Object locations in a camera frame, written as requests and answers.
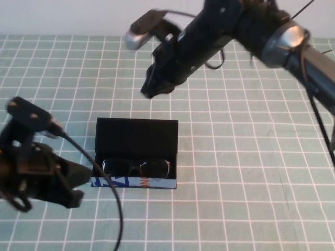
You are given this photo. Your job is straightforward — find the left camera mount bracket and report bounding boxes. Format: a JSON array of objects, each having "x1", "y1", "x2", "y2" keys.
[{"x1": 0, "y1": 120, "x2": 36, "y2": 160}]

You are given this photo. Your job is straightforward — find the left camera cable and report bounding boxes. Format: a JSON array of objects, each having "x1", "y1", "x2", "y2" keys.
[{"x1": 52, "y1": 122, "x2": 124, "y2": 251}]

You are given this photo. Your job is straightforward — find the camera cable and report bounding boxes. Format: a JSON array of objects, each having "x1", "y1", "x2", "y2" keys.
[
  {"x1": 162, "y1": 9, "x2": 197, "y2": 19},
  {"x1": 52, "y1": 122, "x2": 124, "y2": 251}
]

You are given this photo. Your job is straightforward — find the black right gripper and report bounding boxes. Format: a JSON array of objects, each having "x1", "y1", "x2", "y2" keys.
[{"x1": 140, "y1": 32, "x2": 207, "y2": 99}]

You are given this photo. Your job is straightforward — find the right camera cable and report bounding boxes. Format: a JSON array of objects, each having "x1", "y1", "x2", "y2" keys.
[{"x1": 162, "y1": 9, "x2": 197, "y2": 19}]

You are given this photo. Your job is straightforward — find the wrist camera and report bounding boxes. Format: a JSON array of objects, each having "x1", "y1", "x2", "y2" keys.
[
  {"x1": 5, "y1": 96, "x2": 63, "y2": 140},
  {"x1": 125, "y1": 9, "x2": 165, "y2": 50}
]

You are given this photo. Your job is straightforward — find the black printed glasses case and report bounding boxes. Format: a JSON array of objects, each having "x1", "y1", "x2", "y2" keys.
[{"x1": 91, "y1": 117, "x2": 180, "y2": 190}]

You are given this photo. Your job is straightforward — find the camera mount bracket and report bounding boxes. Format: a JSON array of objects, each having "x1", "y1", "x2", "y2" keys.
[
  {"x1": 0, "y1": 120, "x2": 36, "y2": 160},
  {"x1": 154, "y1": 18, "x2": 184, "y2": 45}
]

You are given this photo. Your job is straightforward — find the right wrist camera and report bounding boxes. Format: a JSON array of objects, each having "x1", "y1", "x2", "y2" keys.
[{"x1": 125, "y1": 9, "x2": 165, "y2": 50}]

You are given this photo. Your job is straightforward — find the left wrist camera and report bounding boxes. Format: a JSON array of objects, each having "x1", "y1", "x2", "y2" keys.
[{"x1": 5, "y1": 96, "x2": 63, "y2": 140}]

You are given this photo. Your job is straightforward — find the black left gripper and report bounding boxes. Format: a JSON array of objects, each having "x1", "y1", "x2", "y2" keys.
[{"x1": 0, "y1": 142, "x2": 93, "y2": 210}]

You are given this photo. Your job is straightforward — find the black framed glasses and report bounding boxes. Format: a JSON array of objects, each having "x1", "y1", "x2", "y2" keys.
[{"x1": 101, "y1": 158, "x2": 172, "y2": 177}]

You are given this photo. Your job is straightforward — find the right camera mount bracket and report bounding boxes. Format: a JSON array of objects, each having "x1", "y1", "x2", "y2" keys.
[{"x1": 154, "y1": 18, "x2": 184, "y2": 45}]

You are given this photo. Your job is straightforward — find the green checkered tablecloth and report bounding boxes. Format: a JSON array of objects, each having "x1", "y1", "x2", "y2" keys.
[{"x1": 0, "y1": 33, "x2": 335, "y2": 251}]

